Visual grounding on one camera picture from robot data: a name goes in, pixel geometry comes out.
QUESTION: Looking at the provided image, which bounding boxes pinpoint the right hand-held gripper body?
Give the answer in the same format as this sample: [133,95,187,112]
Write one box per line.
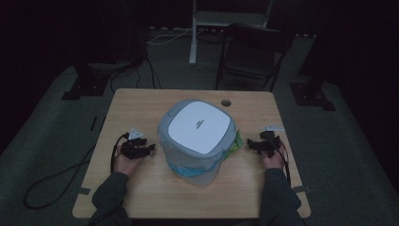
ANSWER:
[259,125,286,158]

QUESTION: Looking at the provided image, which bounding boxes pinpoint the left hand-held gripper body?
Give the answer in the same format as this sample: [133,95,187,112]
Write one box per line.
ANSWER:
[120,126,146,160]

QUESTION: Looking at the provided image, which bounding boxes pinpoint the grey trash can white lid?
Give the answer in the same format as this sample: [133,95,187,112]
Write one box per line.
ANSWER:
[156,98,237,186]

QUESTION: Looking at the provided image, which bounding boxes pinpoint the person's left hand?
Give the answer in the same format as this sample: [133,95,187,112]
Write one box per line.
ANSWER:
[113,144,144,177]

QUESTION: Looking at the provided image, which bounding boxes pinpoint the person's right hand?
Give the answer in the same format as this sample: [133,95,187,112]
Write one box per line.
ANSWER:
[262,142,287,170]

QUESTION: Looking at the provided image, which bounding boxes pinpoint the green plastic bag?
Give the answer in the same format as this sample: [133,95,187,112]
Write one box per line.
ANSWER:
[223,129,245,161]

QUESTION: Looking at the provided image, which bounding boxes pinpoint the blue plastic bag liner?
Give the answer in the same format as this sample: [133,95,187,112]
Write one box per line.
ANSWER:
[167,160,224,178]

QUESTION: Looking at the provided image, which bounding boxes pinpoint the black stand base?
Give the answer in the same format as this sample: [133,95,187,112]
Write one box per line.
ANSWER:
[61,57,111,102]
[288,81,337,112]

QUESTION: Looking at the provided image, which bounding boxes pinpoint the black folding chair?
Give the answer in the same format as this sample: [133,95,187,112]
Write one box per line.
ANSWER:
[214,23,294,92]

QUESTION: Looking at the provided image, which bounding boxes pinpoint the white metal stand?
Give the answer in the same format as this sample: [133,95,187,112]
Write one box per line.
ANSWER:
[188,0,275,66]

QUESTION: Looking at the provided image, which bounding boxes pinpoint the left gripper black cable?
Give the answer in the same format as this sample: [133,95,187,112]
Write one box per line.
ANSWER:
[109,133,130,174]

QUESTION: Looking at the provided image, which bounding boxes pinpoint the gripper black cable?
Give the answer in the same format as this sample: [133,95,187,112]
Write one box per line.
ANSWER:
[109,133,130,174]
[266,134,292,186]

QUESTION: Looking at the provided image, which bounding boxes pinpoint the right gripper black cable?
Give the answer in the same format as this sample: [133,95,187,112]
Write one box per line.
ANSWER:
[266,134,292,186]

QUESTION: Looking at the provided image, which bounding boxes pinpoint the black cables on floor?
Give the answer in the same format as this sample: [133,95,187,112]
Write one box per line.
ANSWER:
[108,46,163,94]

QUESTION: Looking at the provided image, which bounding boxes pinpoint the black floor cable loop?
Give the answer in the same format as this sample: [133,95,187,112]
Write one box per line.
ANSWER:
[23,143,99,210]

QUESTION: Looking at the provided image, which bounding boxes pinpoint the white floor cable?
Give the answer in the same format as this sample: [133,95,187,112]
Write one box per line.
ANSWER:
[146,27,193,45]

